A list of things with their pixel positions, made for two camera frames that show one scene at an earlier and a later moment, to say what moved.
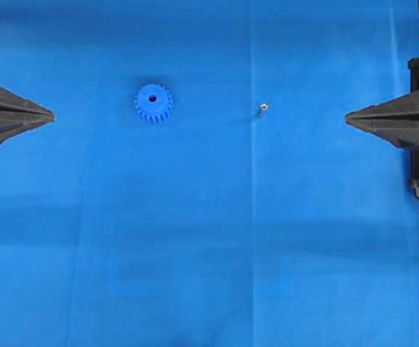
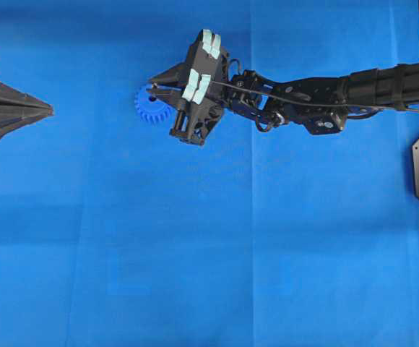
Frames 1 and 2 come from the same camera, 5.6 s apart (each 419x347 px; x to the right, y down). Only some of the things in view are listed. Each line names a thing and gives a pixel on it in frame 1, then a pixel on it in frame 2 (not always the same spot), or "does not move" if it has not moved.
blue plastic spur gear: [153, 103] does not move
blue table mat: [199, 185] does not move
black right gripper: [408, 131] -> [204, 77]
